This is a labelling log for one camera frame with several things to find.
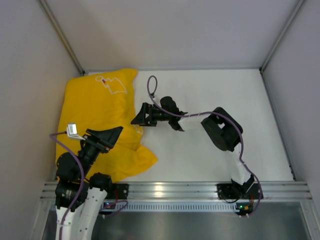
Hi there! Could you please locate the yellow pillowcase with white print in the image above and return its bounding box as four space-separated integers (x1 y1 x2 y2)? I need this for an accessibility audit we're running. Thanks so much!
58 68 158 182

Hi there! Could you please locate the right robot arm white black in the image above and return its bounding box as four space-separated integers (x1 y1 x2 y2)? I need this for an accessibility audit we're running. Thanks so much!
130 96 255 196

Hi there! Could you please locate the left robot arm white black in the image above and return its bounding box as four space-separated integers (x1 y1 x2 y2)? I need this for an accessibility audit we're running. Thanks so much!
50 123 123 240

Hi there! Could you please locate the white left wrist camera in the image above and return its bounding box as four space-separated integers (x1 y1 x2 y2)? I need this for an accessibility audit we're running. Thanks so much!
66 123 84 141

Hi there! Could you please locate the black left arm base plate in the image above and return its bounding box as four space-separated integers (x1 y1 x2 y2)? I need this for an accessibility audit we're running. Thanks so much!
110 183 129 200

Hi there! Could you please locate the aluminium front rail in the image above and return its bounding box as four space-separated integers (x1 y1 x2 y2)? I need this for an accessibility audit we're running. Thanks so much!
41 181 312 201

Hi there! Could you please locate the perforated metal cable duct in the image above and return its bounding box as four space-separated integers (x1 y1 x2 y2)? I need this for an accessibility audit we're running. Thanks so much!
101 201 253 213

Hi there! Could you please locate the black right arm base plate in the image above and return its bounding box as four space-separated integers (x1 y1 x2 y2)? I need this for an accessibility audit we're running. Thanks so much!
216 183 261 201

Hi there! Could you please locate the aluminium left corner post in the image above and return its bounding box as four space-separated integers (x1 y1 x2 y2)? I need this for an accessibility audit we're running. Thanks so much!
37 0 86 76

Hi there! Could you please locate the aluminium corner post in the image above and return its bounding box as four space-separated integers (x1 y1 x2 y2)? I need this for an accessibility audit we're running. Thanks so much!
37 0 86 76
259 0 307 75

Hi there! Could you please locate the aluminium right corner post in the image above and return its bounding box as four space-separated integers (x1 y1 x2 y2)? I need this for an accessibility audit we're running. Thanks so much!
259 0 307 75

